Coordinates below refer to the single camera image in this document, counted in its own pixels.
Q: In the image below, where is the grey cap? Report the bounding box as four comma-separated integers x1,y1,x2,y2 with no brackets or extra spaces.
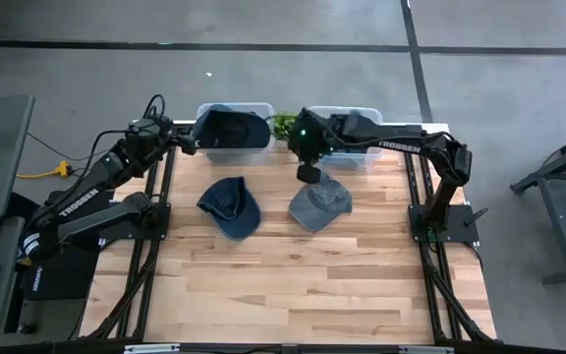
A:
288,169,354,233
331,110,380,137

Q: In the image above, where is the dark blue denim cap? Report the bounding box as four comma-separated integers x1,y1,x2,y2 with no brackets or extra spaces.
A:
193,103,272,151

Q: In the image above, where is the clear plastic storage bin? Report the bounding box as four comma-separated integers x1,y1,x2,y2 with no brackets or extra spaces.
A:
307,105,385,171
195,101,275,166

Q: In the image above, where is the small green potted plant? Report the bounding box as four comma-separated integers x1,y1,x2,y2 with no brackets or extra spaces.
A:
271,111,300,142

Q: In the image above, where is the yellow power plug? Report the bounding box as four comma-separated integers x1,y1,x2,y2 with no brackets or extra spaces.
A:
16,160,74,180

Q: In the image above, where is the black box white logo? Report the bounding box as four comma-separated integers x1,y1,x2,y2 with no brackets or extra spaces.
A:
21,245,101,302

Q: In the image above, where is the black metal stand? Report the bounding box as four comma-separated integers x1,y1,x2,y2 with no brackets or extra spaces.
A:
510,125,566,286

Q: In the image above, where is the black metal table frame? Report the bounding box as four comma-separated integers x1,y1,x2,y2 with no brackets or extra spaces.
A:
80,121,499,345

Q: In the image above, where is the silver metal bracket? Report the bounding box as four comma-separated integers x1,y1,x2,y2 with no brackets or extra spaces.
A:
399,345,455,354
124,343,181,354

